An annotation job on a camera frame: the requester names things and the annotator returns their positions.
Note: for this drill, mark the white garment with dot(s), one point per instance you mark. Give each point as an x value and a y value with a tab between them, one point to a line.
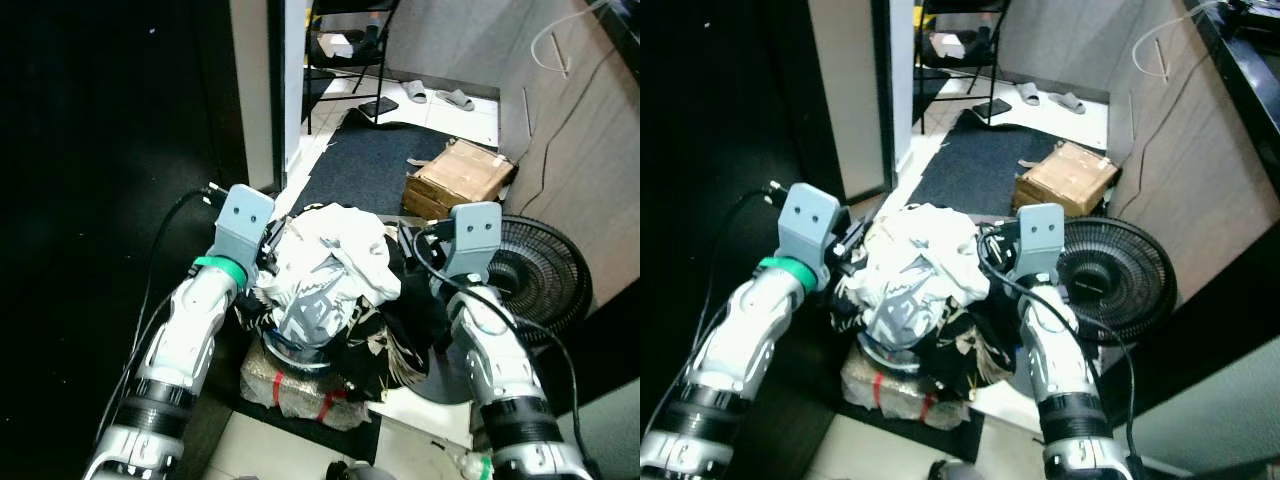
915	265
325	260

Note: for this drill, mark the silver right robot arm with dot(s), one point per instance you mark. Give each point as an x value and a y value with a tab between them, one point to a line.
495	360
1062	365

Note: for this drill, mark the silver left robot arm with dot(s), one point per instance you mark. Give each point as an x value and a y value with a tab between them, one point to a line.
185	335
735	345

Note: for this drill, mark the brown cardboard box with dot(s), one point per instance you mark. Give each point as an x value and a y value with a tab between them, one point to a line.
1068	178
460	178

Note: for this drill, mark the dark floor mat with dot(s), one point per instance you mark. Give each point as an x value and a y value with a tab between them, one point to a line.
365	165
965	165

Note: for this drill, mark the grey round basin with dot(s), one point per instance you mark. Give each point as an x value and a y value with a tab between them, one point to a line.
885	358
295	358

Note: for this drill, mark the black floor fan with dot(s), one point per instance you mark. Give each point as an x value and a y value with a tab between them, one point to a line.
1120	275
540	275

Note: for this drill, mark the flat black device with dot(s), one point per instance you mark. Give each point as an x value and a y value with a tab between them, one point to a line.
378	106
992	107

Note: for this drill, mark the plastic wrapped block red tape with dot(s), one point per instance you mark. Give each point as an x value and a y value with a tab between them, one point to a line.
895	392
295	392

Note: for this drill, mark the grey slipper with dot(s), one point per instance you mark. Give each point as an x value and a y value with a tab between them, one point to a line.
415	92
1068	102
456	99
1028	94

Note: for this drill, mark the brown wooden cabinet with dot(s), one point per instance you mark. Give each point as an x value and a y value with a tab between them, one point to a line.
1190	170
580	170

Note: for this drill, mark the small white box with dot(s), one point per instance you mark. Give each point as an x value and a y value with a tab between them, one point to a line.
335	45
946	45

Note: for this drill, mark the thin white tube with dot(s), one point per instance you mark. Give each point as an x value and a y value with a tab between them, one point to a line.
1140	42
537	40

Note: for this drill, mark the black countertop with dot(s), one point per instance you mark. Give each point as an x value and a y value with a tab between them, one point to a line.
622	25
1250	70

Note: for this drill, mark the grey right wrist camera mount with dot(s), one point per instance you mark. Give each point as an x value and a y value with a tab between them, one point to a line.
473	240
1040	240

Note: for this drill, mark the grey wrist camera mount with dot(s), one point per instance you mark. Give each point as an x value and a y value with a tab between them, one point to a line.
243	222
473	240
1040	240
808	225

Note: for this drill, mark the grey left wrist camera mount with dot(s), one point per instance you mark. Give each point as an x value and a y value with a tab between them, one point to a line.
808	225
243	222

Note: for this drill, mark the grey door frame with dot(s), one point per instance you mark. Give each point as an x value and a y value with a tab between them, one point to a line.
850	90
258	90

